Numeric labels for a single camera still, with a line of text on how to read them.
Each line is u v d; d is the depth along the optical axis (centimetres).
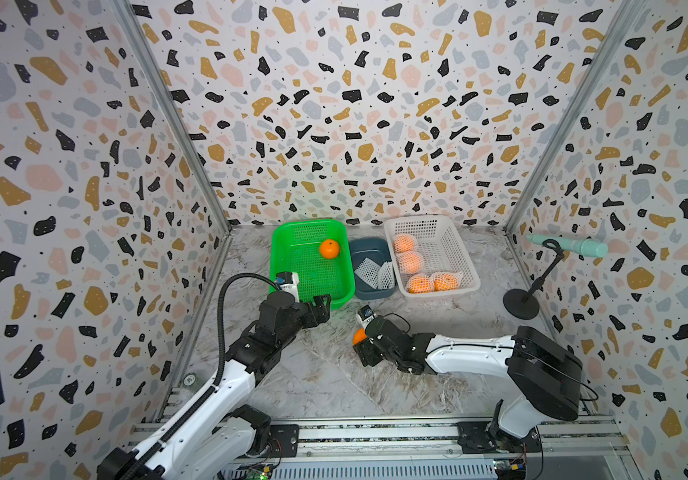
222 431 58
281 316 58
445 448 73
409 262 103
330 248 110
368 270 103
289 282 68
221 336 52
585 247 72
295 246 115
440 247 116
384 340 65
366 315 76
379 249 113
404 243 109
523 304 100
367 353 76
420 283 97
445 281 97
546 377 45
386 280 97
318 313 70
